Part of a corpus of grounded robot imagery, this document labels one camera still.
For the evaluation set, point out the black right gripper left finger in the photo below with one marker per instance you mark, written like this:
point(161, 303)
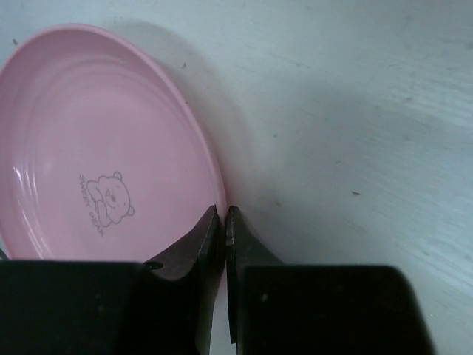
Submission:
point(161, 306)

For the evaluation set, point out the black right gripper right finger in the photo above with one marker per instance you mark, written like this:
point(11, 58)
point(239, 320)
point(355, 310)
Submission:
point(280, 308)

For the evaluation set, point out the pink round plate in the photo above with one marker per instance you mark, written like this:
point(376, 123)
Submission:
point(101, 156)

